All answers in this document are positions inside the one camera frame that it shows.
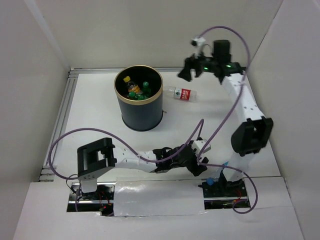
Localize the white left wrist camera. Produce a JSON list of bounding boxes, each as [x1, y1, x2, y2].
[[191, 139, 211, 156]]

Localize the clear bottle blue label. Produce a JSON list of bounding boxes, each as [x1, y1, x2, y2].
[[205, 161, 229, 186]]

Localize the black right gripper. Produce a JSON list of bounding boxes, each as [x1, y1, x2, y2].
[[177, 46, 218, 83]]

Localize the clear bottle yellow cap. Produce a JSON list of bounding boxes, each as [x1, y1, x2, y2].
[[123, 76, 143, 96]]

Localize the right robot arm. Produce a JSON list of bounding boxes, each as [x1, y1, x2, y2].
[[177, 36, 274, 196]]

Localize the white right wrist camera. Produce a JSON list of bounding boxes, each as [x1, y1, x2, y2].
[[190, 36, 206, 59]]

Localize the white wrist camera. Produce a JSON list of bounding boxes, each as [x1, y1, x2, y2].
[[190, 36, 206, 59], [191, 139, 211, 156]]

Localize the aluminium frame rail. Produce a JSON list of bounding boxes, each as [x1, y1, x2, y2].
[[49, 67, 239, 176]]

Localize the small green bottle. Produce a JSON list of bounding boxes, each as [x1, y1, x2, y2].
[[128, 91, 145, 101]]

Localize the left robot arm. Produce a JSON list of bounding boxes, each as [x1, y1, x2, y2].
[[77, 137, 207, 200]]

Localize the clear bottle red label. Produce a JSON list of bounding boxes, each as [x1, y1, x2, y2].
[[163, 86, 197, 102]]

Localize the black bin gold rim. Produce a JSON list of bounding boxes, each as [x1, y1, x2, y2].
[[114, 65, 163, 132]]

